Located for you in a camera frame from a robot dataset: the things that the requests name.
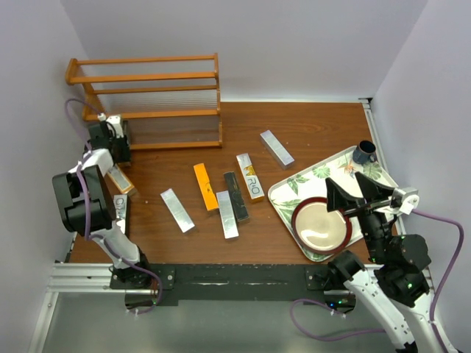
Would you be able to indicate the aluminium frame rail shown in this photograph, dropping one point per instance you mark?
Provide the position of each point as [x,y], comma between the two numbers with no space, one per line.
[82,313]

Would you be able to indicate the yellow toothpaste box with barcode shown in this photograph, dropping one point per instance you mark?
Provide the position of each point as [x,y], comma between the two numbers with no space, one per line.
[121,181]

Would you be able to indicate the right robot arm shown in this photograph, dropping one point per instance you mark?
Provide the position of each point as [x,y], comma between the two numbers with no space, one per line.
[397,293]

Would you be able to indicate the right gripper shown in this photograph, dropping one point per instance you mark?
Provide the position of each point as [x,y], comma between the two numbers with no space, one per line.
[371,191]

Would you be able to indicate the black toothpaste box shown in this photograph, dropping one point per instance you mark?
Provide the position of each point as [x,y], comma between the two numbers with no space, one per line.
[123,154]
[236,198]
[121,202]

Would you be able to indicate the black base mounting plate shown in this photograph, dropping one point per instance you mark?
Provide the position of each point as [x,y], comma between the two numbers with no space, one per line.
[224,282]

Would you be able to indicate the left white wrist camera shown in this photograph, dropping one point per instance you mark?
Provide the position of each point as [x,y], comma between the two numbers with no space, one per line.
[113,123]

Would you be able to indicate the dark blue mug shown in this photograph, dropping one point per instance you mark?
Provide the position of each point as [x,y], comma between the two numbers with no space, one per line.
[365,152]

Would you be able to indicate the red rimmed cream plate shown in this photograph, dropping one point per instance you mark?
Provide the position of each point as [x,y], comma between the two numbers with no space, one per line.
[319,230]

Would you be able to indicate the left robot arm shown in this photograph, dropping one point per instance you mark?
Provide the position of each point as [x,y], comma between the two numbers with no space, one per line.
[86,205]

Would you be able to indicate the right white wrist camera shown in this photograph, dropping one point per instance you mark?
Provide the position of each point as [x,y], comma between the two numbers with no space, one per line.
[404,200]

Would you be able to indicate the silver gold R&O toothpaste box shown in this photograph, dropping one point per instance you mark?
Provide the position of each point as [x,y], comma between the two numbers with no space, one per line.
[251,179]

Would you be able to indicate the orange toothpaste box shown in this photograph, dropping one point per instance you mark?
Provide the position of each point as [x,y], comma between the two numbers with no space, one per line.
[208,196]

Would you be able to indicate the orange wooden three-tier shelf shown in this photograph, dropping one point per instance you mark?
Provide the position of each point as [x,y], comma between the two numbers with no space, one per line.
[164,102]

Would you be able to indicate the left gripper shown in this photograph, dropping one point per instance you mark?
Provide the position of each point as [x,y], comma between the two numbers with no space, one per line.
[112,137]

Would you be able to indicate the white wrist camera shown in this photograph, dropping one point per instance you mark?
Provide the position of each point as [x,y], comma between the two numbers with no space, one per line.
[404,200]
[113,123]

